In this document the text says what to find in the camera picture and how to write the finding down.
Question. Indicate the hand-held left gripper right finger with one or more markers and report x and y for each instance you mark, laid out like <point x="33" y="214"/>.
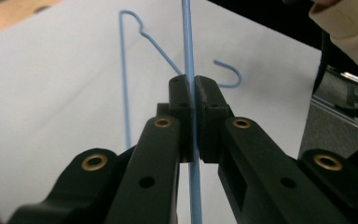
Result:
<point x="209" y="105"/>

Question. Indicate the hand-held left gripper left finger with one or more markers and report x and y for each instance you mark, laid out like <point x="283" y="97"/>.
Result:
<point x="185" y="102"/>

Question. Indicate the white table mat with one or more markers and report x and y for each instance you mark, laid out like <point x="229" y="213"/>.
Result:
<point x="59" y="93"/>

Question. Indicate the metal floor rail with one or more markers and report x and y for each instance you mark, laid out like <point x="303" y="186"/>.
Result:
<point x="326" y="104"/>

